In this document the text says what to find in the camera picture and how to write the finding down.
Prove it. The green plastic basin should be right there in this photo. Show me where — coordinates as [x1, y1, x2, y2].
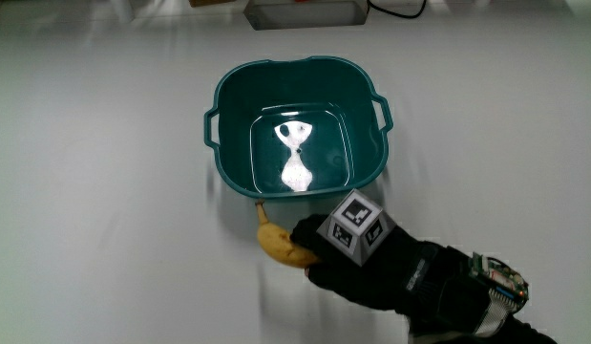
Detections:
[202, 55, 394, 201]

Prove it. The black cable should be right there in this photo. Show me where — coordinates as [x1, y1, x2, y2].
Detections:
[367, 0, 428, 20]

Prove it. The white box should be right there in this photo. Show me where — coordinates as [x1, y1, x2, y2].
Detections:
[243, 0, 369, 32]

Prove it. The white desk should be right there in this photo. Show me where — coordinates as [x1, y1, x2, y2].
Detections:
[0, 0, 591, 344]

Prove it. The yellow banana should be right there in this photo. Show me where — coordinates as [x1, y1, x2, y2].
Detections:
[254, 199, 322, 269]

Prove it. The person's right forearm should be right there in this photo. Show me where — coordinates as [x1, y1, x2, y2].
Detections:
[407, 312, 561, 344]

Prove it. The person's right hand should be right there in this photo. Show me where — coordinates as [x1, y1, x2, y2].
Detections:
[289, 187, 531, 337]

